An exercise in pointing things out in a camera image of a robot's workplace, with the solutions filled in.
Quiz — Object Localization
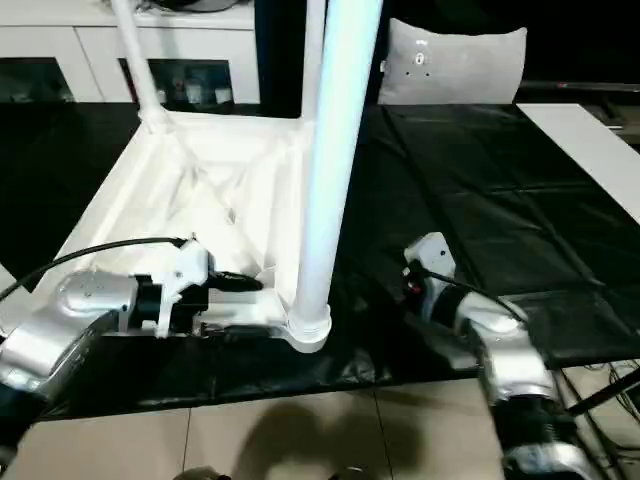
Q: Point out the grey cushion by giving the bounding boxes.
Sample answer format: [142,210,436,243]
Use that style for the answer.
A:
[377,17,529,106]

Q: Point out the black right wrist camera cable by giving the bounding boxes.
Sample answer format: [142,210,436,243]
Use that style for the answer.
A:
[422,269,616,480]

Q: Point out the white sideboard with glass doors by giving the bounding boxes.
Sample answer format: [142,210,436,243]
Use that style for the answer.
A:
[0,0,262,105]

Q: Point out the white flat board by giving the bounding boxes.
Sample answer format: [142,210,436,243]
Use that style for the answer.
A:
[517,102,640,224]

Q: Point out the thin black floor cable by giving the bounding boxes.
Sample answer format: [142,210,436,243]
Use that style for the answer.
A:
[599,359,640,451]

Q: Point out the black work mat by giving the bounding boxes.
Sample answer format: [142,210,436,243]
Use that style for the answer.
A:
[0,99,640,416]

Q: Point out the black metal floor bar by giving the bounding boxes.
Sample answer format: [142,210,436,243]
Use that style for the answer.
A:
[569,372,640,416]

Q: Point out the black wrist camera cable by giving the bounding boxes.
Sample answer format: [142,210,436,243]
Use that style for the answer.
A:
[422,269,616,480]
[0,237,194,301]

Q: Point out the black left wrist camera cable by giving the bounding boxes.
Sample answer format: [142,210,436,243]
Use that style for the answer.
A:
[0,237,194,301]

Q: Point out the grey rounded bag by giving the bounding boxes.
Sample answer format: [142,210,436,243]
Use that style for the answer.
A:
[169,0,237,13]

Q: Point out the white plastic table top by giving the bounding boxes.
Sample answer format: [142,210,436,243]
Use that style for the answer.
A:
[29,110,334,355]

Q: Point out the black furniture with gold label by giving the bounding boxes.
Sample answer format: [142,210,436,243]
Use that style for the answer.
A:
[254,0,640,119]

